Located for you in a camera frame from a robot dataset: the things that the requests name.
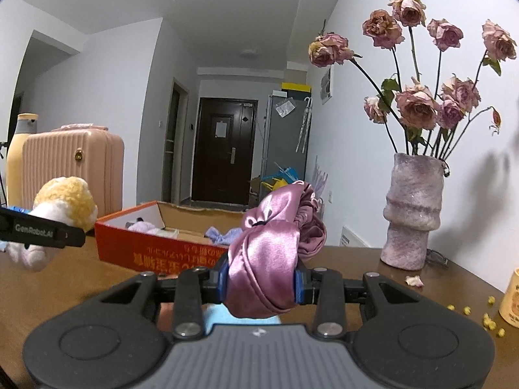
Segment pink satin scrunchie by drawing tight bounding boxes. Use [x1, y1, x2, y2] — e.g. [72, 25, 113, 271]
[225, 180, 328, 320]

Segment blue bag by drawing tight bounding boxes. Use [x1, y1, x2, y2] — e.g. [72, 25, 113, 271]
[273, 162, 298, 179]

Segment black eyeglasses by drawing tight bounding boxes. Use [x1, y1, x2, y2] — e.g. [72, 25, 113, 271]
[426, 249, 450, 269]

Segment pink fuzzy vase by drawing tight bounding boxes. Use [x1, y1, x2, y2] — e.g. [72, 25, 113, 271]
[380, 153, 450, 271]

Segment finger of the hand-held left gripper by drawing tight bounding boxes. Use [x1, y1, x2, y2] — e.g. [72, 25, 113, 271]
[61, 223, 87, 248]

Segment yellow and white plush toy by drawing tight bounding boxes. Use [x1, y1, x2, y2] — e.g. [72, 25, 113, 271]
[0, 176, 99, 272]

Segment yellow and black box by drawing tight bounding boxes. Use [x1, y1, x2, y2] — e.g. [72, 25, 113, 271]
[281, 82, 312, 99]

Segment yellow bag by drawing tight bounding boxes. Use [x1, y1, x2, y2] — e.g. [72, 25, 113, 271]
[261, 176, 293, 191]

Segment bunch of dried roses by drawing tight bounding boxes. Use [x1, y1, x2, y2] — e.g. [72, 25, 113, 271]
[308, 0, 517, 160]

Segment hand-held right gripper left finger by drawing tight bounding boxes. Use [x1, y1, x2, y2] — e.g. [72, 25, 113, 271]
[99, 255, 230, 339]

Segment light blue plush toy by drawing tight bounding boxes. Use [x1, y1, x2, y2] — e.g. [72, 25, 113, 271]
[204, 303, 283, 325]

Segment scattered yellow flower bits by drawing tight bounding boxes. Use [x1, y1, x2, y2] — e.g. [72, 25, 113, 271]
[446, 295, 507, 338]

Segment pale blue bow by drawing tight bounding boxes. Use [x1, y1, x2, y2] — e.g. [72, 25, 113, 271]
[204, 227, 244, 246]

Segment pale purple plush toy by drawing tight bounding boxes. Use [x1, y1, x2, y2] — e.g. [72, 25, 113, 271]
[126, 219, 179, 239]

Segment tall brown cardboard box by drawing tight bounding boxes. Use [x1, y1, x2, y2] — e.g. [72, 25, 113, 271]
[249, 176, 264, 207]

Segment orange cardboard box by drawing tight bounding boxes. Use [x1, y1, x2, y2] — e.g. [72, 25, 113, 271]
[94, 200, 254, 282]

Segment folded pale umbrella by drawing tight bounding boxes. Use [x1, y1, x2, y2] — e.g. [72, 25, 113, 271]
[298, 97, 314, 154]

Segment pink ribbed suitcase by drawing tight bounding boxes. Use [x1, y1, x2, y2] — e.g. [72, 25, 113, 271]
[21, 124, 125, 221]

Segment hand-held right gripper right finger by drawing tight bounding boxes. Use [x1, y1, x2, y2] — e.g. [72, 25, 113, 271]
[293, 267, 422, 339]

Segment grey refrigerator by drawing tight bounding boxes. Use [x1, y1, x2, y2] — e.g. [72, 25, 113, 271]
[261, 94, 312, 185]

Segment yellow printed cup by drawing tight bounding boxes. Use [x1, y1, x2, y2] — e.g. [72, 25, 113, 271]
[498, 268, 519, 329]

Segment yellow bottle with grey collar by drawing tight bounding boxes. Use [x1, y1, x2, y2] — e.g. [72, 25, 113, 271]
[6, 113, 39, 207]

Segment dark side door frame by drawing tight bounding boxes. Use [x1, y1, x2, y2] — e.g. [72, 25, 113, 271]
[162, 78, 190, 207]

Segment dark brown entrance door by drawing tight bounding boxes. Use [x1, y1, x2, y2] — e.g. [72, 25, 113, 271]
[191, 97, 259, 205]

